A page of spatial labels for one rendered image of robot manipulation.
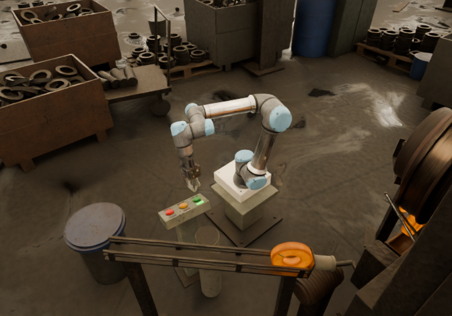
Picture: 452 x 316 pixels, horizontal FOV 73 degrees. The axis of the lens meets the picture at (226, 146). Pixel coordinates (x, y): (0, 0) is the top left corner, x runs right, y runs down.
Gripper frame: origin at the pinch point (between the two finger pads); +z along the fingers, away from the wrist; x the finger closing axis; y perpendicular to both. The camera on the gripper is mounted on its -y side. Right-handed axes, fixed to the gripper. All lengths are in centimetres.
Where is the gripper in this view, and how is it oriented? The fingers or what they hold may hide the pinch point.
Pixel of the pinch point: (194, 188)
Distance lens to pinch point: 155.5
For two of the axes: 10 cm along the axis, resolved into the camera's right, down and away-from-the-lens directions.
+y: 5.0, 2.2, -8.4
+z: 1.9, 9.1, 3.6
